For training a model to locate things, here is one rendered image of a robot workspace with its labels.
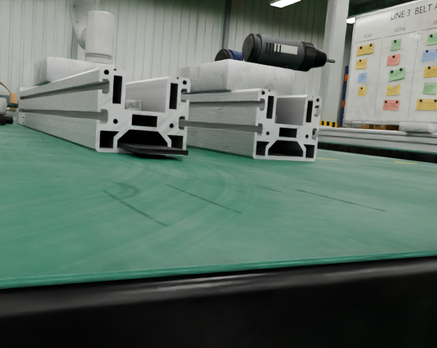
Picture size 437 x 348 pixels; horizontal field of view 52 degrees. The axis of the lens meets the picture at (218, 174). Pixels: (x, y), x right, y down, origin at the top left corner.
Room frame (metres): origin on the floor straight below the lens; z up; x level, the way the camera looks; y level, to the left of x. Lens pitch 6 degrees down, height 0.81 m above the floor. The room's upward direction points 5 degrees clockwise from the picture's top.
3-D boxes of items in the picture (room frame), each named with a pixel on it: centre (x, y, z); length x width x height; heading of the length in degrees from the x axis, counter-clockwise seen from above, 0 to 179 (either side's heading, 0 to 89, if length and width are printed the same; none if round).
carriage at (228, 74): (0.70, -0.01, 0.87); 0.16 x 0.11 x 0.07; 29
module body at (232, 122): (0.92, 0.11, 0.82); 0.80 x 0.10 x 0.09; 29
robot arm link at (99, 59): (1.43, 0.40, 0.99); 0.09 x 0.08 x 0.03; 120
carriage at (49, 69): (0.82, 0.28, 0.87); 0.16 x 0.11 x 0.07; 29
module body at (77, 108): (0.82, 0.28, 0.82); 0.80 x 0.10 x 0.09; 29
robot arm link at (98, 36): (1.43, 0.40, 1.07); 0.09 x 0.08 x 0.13; 37
